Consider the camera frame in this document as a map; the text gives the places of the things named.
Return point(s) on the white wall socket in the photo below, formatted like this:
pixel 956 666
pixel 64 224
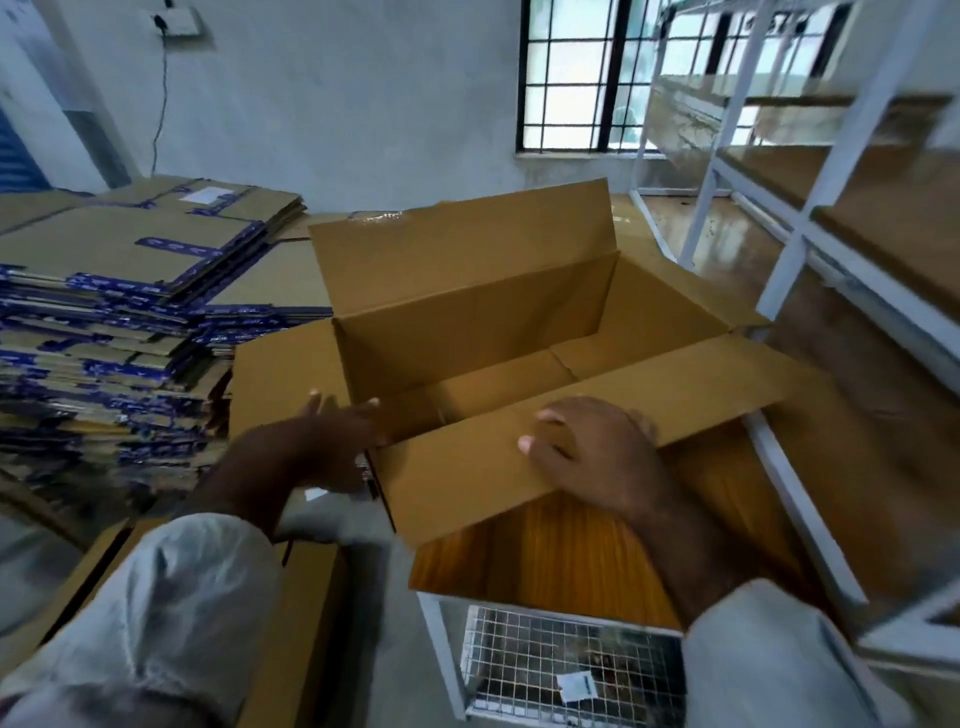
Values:
pixel 177 21

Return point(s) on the person's light grey shirt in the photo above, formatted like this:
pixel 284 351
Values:
pixel 150 615

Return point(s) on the black framed window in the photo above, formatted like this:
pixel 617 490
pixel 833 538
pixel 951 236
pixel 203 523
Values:
pixel 615 75

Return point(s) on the assembled boxes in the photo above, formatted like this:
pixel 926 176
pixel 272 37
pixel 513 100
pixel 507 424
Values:
pixel 300 630

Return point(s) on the blue roller shutter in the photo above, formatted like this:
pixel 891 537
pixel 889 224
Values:
pixel 18 150

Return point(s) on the person's right hand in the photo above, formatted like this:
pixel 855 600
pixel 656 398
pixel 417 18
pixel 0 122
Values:
pixel 600 458

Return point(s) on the stack of brown cartons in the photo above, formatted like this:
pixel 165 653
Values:
pixel 450 255

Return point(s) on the person's left hand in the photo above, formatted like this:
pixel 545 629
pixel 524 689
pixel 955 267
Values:
pixel 315 450

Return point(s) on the person's right forearm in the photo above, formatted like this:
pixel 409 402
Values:
pixel 698 555

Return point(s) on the wooden table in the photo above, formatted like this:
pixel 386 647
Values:
pixel 555 555

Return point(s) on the person's left forearm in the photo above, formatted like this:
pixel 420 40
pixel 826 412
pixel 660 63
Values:
pixel 240 488

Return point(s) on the white paper tag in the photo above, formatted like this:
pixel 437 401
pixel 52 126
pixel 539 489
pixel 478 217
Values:
pixel 576 686

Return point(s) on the white metal shelf rack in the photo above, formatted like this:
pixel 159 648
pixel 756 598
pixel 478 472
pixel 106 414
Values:
pixel 840 165

